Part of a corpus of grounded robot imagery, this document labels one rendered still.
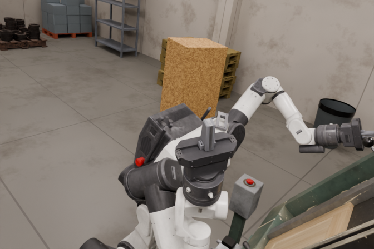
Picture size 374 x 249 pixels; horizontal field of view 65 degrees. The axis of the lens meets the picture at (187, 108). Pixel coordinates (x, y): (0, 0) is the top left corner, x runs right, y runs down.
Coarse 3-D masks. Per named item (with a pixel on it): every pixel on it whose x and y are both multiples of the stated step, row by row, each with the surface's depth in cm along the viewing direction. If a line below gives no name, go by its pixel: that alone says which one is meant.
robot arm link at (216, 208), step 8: (184, 192) 64; (224, 192) 69; (192, 200) 62; (200, 200) 61; (208, 200) 61; (216, 200) 63; (224, 200) 67; (192, 208) 66; (200, 208) 65; (208, 208) 65; (216, 208) 66; (224, 208) 66; (192, 216) 68; (200, 216) 67; (208, 216) 67; (216, 216) 67; (224, 216) 67
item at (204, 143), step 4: (204, 120) 53; (204, 124) 53; (208, 124) 52; (204, 128) 53; (208, 128) 52; (204, 132) 54; (208, 132) 53; (200, 136) 57; (204, 136) 54; (208, 136) 53; (200, 140) 56; (204, 140) 55; (208, 140) 54; (200, 144) 56; (204, 144) 55; (208, 144) 54; (200, 148) 56; (204, 148) 56; (208, 148) 55
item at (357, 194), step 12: (372, 180) 98; (348, 192) 104; (360, 192) 100; (372, 192) 97; (324, 204) 111; (336, 204) 106; (300, 216) 118; (312, 216) 112; (276, 228) 126; (288, 228) 120
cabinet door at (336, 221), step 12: (348, 204) 101; (324, 216) 107; (336, 216) 100; (348, 216) 96; (300, 228) 113; (312, 228) 106; (324, 228) 98; (336, 228) 92; (276, 240) 121; (288, 240) 112; (300, 240) 104; (312, 240) 97
